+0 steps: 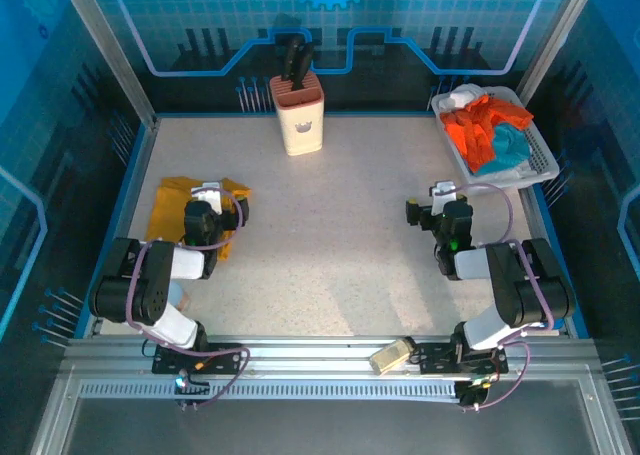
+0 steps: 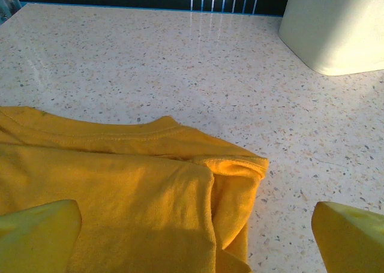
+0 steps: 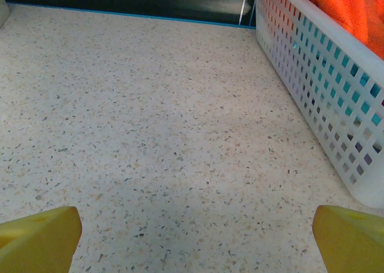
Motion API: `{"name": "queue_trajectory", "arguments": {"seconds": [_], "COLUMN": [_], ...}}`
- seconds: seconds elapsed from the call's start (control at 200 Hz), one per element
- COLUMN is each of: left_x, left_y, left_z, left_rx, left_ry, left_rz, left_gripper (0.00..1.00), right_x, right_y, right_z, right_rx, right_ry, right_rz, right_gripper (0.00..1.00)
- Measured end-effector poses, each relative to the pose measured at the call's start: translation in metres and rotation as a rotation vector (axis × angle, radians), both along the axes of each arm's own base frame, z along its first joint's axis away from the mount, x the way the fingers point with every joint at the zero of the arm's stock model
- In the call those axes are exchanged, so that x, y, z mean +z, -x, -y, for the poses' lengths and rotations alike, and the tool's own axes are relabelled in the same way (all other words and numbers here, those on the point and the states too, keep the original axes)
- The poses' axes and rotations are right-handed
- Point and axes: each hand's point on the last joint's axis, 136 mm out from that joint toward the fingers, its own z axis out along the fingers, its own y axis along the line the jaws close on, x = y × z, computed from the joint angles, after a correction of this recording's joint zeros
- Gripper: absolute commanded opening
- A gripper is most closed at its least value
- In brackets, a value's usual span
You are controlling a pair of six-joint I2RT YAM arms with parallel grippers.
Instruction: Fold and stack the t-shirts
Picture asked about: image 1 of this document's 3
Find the orange t-shirt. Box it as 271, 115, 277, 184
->
439, 94, 535, 174

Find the yellow t-shirt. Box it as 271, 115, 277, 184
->
144, 175, 253, 262

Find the white lidded paper cup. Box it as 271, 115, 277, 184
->
169, 280, 192, 312

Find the teal t-shirt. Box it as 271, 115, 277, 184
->
485, 123, 532, 166

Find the cream knife block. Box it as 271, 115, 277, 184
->
269, 71, 326, 157

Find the white plastic laundry basket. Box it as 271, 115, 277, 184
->
430, 85, 560, 190

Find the small control board with LED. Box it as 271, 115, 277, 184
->
455, 374, 494, 412
172, 369, 211, 412

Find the dark glass panel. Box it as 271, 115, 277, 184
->
62, 397, 604, 455

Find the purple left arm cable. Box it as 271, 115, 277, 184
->
123, 187, 251, 407

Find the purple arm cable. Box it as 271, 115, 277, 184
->
452, 182, 556, 410
123, 187, 251, 407

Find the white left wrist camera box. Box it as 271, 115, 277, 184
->
191, 180, 225, 212

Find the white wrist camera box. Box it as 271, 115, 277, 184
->
191, 180, 225, 212
430, 180, 457, 214

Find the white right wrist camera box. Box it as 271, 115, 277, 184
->
430, 180, 457, 214

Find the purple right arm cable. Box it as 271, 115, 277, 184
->
452, 182, 556, 410

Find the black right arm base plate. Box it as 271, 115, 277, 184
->
418, 342, 509, 375

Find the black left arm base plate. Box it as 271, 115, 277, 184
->
151, 342, 244, 376

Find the black knife handle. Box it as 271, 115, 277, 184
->
282, 34, 305, 84
294, 42, 316, 90

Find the aluminium frame rail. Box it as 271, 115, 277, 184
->
62, 335, 601, 374

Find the aluminium frame post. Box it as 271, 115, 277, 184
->
514, 0, 601, 107
55, 0, 160, 129

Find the slotted grey cable duct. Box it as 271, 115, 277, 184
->
78, 380, 460, 400

